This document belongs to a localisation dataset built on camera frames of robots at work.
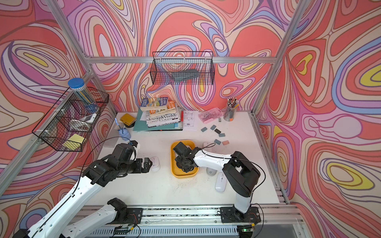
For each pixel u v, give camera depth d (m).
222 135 1.06
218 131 1.08
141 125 1.11
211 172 0.86
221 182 0.83
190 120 1.15
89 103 0.79
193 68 0.93
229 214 0.74
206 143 0.99
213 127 1.11
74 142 0.64
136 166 0.64
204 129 1.08
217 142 1.01
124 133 0.98
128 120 1.08
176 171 0.84
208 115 1.18
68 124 0.74
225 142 1.02
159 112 1.05
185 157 0.69
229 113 1.10
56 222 0.39
